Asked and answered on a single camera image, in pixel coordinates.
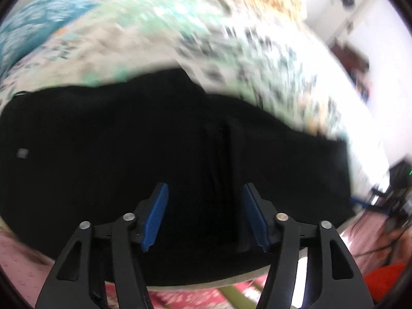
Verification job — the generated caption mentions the brown wooden dresser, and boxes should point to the brown wooden dresser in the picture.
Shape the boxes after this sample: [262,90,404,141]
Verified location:
[331,40,371,81]

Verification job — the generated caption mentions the patterned red rug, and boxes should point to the patterned red rug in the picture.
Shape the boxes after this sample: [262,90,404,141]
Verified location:
[106,280,268,309]

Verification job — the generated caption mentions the black pants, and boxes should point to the black pants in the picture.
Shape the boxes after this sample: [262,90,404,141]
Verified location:
[0,67,355,287]

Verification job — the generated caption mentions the blue patterned pillow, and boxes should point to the blue patterned pillow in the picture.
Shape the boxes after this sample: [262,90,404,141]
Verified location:
[0,0,107,81]

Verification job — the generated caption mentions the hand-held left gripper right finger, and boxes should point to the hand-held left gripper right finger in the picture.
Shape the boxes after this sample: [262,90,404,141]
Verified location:
[242,183,375,309]

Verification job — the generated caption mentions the pink dotted sheet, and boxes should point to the pink dotted sheet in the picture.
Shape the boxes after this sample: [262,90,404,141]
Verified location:
[0,216,403,309]

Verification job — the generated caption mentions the pile of mixed clothes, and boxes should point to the pile of mixed clothes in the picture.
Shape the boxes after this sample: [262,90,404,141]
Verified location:
[354,71,374,104]

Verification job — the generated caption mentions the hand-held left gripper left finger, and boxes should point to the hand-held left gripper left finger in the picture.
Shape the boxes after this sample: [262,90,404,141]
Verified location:
[35,182,169,309]

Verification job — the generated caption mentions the light green plastic piece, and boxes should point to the light green plastic piece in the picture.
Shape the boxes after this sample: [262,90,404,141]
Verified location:
[219,283,261,309]

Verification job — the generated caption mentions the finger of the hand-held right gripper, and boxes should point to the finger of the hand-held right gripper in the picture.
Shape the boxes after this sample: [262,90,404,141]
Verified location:
[349,188,391,214]

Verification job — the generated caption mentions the floral leaf print bedsheet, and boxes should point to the floral leaf print bedsheet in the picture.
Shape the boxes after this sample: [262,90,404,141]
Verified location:
[0,0,387,200]

